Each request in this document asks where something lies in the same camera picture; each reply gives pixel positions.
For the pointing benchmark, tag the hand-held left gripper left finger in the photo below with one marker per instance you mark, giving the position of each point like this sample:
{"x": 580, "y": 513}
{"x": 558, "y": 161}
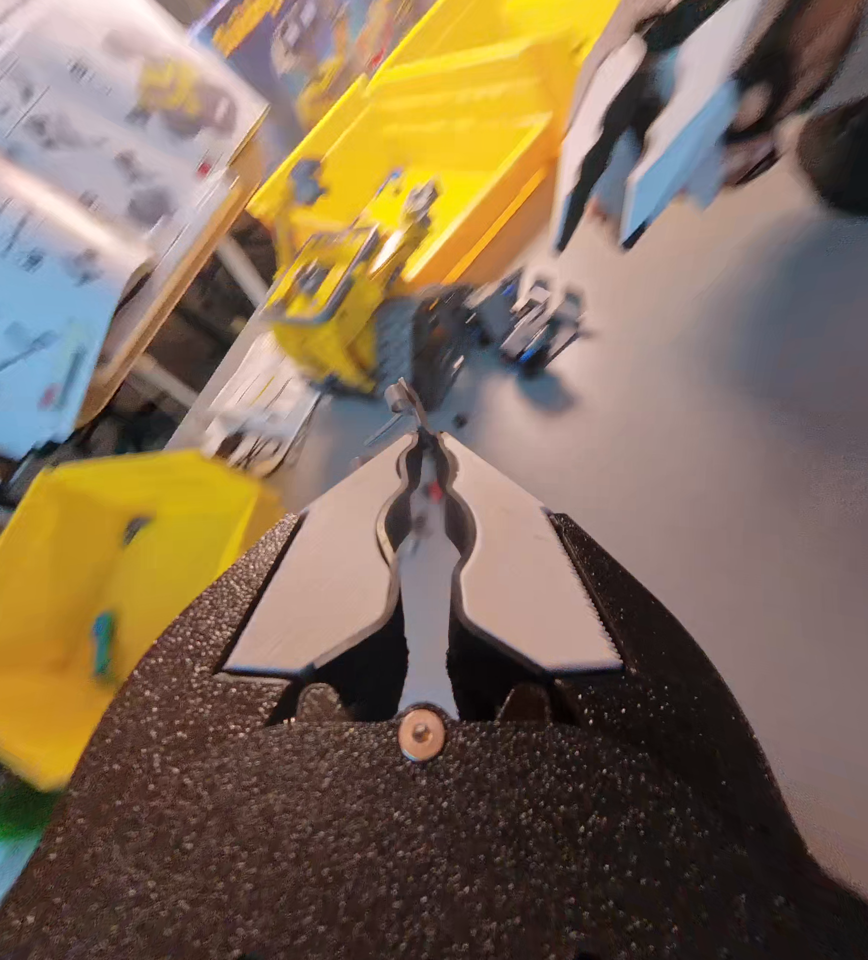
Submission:
{"x": 314, "y": 602}

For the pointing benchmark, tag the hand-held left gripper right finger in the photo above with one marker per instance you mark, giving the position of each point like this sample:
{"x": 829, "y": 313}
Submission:
{"x": 539, "y": 602}

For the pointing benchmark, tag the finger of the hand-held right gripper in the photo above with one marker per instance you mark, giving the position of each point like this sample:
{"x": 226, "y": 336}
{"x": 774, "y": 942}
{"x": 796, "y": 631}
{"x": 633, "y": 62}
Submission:
{"x": 590, "y": 105}
{"x": 682, "y": 156}

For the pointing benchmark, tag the grey connector black axle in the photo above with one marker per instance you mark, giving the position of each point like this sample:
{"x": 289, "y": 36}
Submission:
{"x": 403, "y": 401}

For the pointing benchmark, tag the grey block head assembly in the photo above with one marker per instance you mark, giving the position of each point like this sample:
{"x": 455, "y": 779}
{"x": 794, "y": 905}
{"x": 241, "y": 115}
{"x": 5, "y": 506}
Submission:
{"x": 536, "y": 324}

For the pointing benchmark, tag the grey desk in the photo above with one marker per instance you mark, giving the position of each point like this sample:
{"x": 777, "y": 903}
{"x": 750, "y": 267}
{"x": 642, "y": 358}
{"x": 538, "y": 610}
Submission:
{"x": 704, "y": 450}

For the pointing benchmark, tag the black wrist rest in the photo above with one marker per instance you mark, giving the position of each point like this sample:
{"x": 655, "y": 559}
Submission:
{"x": 854, "y": 150}

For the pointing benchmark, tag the large yellow storage bin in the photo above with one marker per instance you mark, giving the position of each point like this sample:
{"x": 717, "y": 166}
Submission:
{"x": 441, "y": 111}

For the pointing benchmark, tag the white sticker sheet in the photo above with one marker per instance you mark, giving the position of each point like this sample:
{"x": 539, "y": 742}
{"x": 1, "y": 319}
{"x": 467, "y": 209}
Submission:
{"x": 262, "y": 429}

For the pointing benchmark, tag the green brick separator tool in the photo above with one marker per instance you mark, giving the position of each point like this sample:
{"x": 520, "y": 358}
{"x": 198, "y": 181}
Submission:
{"x": 105, "y": 645}

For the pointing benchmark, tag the small yellow storage bin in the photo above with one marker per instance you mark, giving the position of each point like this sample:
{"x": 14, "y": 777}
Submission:
{"x": 44, "y": 602}

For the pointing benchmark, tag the robot kit box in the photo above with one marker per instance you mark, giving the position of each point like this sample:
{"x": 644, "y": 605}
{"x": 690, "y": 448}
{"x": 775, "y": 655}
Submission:
{"x": 307, "y": 45}

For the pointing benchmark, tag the yellow toy robot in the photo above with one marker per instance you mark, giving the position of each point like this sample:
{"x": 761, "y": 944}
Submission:
{"x": 344, "y": 301}

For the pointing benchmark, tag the instruction booklet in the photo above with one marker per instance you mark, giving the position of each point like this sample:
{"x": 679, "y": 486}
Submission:
{"x": 44, "y": 188}

